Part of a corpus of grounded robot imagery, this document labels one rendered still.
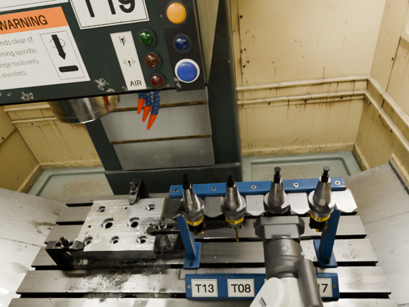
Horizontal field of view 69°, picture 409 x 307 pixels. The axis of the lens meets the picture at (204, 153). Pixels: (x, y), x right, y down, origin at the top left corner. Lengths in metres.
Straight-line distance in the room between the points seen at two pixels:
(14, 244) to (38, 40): 1.32
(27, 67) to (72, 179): 1.66
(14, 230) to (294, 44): 1.62
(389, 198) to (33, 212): 1.68
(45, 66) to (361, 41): 1.40
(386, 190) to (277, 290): 0.92
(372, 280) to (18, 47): 1.04
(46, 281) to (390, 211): 1.30
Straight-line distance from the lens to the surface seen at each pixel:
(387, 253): 1.30
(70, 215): 1.42
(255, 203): 0.80
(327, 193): 0.77
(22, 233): 1.75
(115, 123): 1.35
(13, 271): 1.65
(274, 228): 0.76
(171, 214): 0.80
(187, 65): 0.44
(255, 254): 1.08
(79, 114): 0.72
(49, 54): 0.51
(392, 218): 1.38
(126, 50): 0.46
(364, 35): 1.64
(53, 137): 2.09
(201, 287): 0.99
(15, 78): 0.56
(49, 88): 0.54
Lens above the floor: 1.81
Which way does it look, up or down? 38 degrees down
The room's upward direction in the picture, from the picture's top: 10 degrees counter-clockwise
